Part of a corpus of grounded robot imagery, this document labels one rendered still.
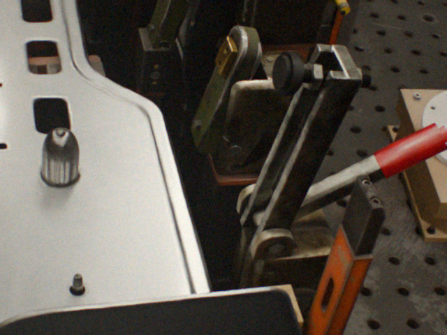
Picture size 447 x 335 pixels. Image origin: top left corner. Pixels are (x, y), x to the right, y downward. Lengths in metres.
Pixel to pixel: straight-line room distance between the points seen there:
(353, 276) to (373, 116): 0.84
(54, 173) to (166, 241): 0.11
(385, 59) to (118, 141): 0.77
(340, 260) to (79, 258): 0.24
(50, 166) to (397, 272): 0.56
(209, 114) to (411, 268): 0.46
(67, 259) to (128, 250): 0.05
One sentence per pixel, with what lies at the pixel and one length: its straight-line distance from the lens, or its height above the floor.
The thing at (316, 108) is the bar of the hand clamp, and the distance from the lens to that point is 0.60.
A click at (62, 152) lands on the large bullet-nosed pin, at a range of 0.75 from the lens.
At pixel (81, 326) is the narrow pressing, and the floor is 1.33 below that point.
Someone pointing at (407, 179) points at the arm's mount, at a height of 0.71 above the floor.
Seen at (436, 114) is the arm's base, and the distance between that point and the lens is 1.29.
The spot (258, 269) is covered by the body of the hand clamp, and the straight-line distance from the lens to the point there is 0.69.
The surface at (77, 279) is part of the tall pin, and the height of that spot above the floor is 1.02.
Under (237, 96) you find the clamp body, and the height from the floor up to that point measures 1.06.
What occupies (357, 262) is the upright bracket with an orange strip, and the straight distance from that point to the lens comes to 0.56.
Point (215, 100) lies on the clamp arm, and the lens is 0.82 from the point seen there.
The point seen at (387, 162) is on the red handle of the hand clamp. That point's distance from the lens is 0.67.
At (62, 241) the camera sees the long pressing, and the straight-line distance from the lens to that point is 0.74.
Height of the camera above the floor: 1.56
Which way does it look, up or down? 43 degrees down
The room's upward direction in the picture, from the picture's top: 11 degrees clockwise
